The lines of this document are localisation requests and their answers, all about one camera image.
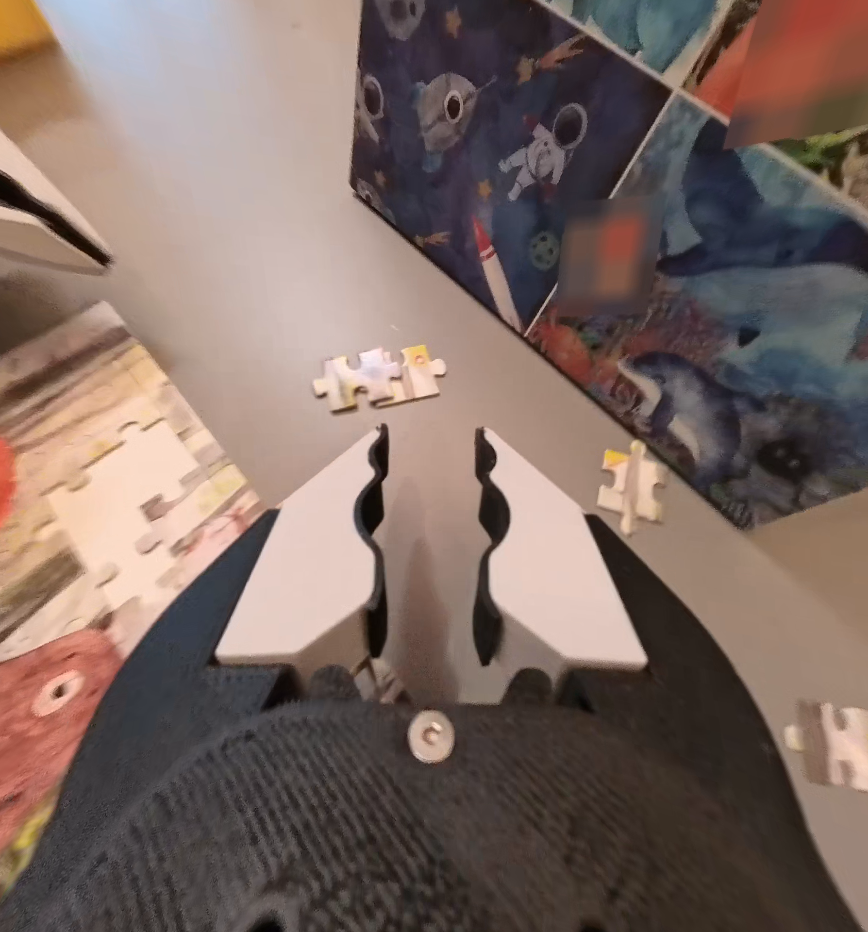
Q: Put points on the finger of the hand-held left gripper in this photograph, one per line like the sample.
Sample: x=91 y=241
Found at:
x=11 y=160
x=26 y=237

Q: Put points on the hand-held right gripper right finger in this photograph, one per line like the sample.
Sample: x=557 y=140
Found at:
x=558 y=582

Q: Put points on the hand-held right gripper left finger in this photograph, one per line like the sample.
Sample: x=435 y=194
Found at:
x=303 y=575

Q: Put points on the pale grey-banded puzzle piece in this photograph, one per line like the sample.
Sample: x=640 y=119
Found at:
x=634 y=488

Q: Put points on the illustrated jigsaw puzzle board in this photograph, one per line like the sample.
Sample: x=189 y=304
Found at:
x=41 y=692

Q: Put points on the yellow cream puzzle piece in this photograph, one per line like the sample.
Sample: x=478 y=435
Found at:
x=346 y=382

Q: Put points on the beige grey striped puzzle piece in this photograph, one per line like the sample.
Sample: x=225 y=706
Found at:
x=842 y=746

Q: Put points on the colourful illustrated puzzle box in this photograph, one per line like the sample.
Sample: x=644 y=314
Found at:
x=441 y=182

